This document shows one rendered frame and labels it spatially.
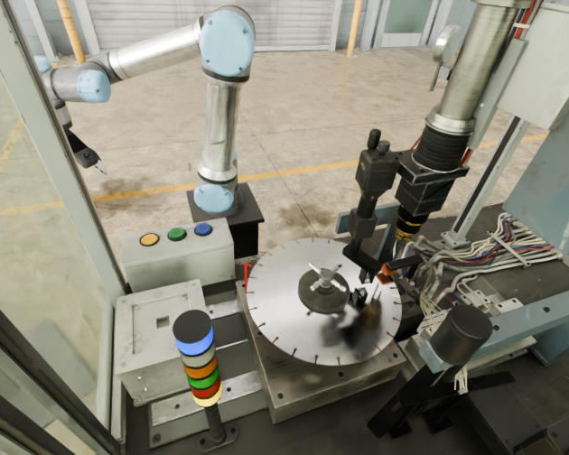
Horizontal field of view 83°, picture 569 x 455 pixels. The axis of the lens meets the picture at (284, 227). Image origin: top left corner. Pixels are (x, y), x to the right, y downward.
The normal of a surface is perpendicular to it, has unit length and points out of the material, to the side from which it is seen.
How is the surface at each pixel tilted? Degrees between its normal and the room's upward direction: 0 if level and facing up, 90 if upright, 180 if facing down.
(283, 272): 0
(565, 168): 90
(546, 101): 90
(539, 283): 0
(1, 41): 90
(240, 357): 0
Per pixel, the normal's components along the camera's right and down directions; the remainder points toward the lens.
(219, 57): 0.06, 0.56
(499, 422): 0.06, -0.75
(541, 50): -0.94, 0.18
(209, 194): 0.00, 0.75
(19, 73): 0.34, 0.64
